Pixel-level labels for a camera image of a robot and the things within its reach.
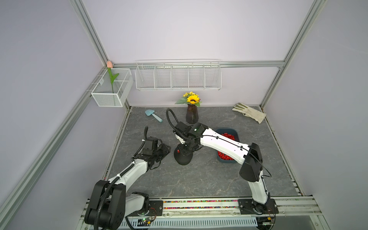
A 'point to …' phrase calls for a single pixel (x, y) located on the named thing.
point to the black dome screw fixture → (182, 159)
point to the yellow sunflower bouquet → (189, 98)
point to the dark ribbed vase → (192, 115)
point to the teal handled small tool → (149, 112)
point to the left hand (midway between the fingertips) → (170, 149)
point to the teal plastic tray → (232, 133)
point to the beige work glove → (248, 112)
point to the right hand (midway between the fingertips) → (183, 151)
